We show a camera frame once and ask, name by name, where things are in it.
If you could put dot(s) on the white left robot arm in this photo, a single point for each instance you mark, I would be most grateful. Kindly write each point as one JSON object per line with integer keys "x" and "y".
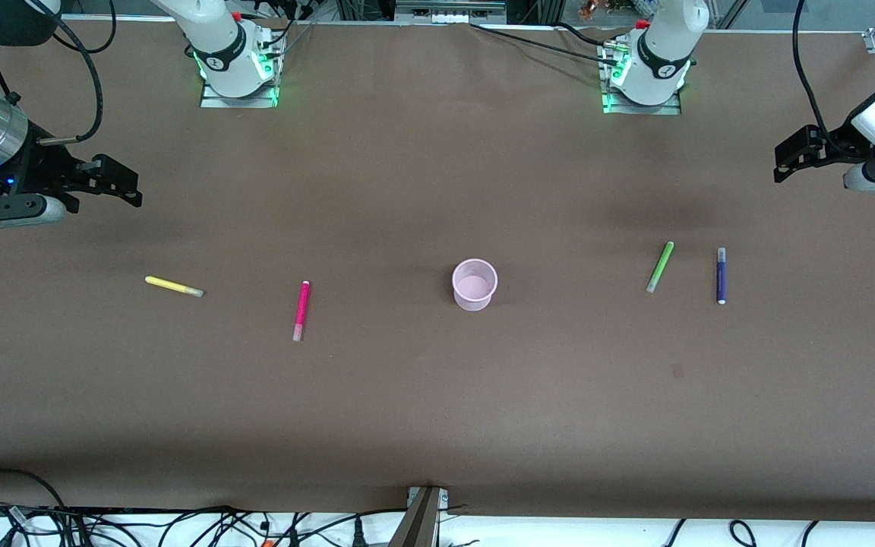
{"x": 661, "y": 53}

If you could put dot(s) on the black power plug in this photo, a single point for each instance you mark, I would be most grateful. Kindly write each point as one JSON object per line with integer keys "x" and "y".
{"x": 358, "y": 532}

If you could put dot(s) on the magenta marker pen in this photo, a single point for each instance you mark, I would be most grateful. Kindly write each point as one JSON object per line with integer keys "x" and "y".
{"x": 301, "y": 308}

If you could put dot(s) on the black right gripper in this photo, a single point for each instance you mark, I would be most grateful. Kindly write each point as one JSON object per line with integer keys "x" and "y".
{"x": 33, "y": 172}

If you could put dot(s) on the aluminium table edge bracket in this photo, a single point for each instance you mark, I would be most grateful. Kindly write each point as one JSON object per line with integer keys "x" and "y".
{"x": 422, "y": 524}

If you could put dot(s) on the dark blue marker pen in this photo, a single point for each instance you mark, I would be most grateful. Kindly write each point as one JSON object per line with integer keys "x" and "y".
{"x": 721, "y": 275}

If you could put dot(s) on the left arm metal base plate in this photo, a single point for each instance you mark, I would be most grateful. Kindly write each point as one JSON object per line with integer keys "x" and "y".
{"x": 639, "y": 109}

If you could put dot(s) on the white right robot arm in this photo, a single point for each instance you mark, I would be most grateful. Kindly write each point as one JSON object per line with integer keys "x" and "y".
{"x": 217, "y": 45}

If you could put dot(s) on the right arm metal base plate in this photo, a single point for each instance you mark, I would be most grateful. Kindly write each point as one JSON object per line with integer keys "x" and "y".
{"x": 240, "y": 101}

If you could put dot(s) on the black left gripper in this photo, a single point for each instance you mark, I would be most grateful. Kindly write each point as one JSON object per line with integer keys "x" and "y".
{"x": 841, "y": 150}

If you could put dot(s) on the green marker pen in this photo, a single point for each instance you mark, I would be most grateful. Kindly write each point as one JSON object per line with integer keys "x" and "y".
{"x": 661, "y": 266}

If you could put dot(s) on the pink plastic cup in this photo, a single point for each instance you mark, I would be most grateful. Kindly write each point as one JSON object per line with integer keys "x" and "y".
{"x": 475, "y": 285}

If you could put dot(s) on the yellow marker pen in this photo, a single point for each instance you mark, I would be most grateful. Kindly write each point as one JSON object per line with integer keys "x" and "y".
{"x": 172, "y": 286}

